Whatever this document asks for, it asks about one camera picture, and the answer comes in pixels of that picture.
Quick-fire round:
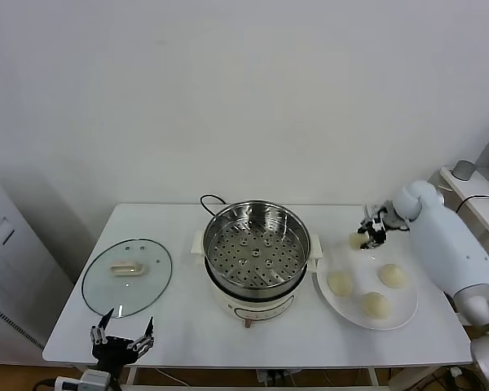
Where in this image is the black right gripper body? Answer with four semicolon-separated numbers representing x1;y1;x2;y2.
366;222;389;249

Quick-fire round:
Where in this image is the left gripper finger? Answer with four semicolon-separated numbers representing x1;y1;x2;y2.
126;315;156;354
90;308;115;346

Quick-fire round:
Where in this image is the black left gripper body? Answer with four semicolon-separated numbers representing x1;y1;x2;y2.
92;334;142;370

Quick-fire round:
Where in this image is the white steamed baozi bun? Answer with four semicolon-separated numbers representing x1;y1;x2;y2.
347;231;370;250
360;292;393;320
377;263;408;289
327;270;355;297

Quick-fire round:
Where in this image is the glass lid with cream handle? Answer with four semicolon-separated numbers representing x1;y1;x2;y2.
81;239;174;319

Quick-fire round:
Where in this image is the perforated steel steamer basket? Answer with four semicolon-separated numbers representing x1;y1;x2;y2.
202;199;313;288

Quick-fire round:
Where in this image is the white round plate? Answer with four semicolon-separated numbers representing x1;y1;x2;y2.
315;239;420;332

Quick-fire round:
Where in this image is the grey cylinder speaker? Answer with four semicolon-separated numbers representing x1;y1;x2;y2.
451;160;477;180

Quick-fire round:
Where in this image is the white cabinet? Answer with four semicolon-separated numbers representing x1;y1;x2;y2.
0;165;77;367

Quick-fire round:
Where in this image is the cream electric cooker base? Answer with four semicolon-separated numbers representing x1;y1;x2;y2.
192;230;324;329

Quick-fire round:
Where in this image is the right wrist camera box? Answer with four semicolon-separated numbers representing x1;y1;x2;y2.
362;204;388;224

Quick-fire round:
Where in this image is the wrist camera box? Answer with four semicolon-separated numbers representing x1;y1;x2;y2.
55;368;111;391
362;204;388;224

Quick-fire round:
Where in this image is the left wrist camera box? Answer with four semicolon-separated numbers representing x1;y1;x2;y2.
55;368;111;391

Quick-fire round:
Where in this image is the black power adapter with cable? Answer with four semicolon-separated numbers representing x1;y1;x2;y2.
455;195;489;215

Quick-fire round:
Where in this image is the black cooker power cord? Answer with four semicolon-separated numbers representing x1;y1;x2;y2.
199;194;229;223

